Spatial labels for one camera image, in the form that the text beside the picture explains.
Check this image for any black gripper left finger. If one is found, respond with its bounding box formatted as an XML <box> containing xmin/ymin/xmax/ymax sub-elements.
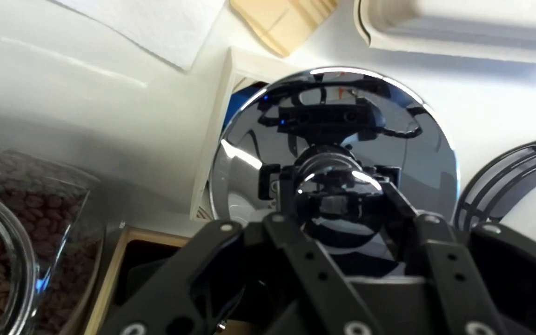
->
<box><xmin>97</xmin><ymin>164</ymin><xmax>376</xmax><ymax>335</ymax></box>

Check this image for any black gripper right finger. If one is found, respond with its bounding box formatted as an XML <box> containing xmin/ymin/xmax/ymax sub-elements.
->
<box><xmin>376</xmin><ymin>175</ymin><xmax>536</xmax><ymax>335</ymax></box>

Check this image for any chrome coffee jar lid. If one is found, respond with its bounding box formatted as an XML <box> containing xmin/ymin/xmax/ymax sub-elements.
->
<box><xmin>206</xmin><ymin>65</ymin><xmax>460</xmax><ymax>283</ymax></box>

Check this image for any glass coffee bean jar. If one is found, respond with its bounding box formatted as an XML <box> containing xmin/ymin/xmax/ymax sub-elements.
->
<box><xmin>0</xmin><ymin>144</ymin><xmax>104</xmax><ymax>335</ymax></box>

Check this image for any black paper towel holder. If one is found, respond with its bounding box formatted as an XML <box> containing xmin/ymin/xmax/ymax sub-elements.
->
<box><xmin>452</xmin><ymin>138</ymin><xmax>536</xmax><ymax>233</ymax></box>

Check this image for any wooden countertop rack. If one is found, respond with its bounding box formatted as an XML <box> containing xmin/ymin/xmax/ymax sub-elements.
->
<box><xmin>82</xmin><ymin>225</ymin><xmax>192</xmax><ymax>335</ymax></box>

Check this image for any white takeout container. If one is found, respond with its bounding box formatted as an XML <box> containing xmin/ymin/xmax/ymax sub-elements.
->
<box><xmin>352</xmin><ymin>0</ymin><xmax>536</xmax><ymax>67</ymax></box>

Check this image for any small wooden box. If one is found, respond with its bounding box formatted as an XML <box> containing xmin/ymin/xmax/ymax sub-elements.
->
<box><xmin>227</xmin><ymin>0</ymin><xmax>340</xmax><ymax>60</ymax></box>

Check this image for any white paper napkin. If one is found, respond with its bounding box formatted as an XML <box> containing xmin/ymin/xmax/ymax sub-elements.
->
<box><xmin>52</xmin><ymin>0</ymin><xmax>227</xmax><ymax>73</ymax></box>

